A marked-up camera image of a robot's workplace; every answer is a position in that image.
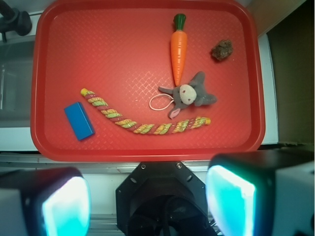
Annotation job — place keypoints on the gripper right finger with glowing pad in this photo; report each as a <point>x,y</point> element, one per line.
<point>263,193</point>

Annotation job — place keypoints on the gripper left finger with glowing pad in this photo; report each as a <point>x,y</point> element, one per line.
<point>49,202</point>

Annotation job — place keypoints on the brown rock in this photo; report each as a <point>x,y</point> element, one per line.
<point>222,50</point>

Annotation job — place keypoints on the blue rectangular block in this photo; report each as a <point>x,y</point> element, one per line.
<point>79,121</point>

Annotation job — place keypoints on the grey plush bunny toy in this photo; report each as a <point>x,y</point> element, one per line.
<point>193,93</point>

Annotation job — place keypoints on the red plastic tray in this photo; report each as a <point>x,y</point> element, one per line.
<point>120,50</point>

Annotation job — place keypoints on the orange toy carrot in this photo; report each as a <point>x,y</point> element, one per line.
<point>178,48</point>

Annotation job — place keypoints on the black knob fixture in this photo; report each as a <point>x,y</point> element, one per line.
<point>13,20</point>

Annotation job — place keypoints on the black octagonal mount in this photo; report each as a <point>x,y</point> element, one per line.
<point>163,199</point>

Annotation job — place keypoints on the multicolour twisted rope toy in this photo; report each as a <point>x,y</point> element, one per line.
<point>141,128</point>

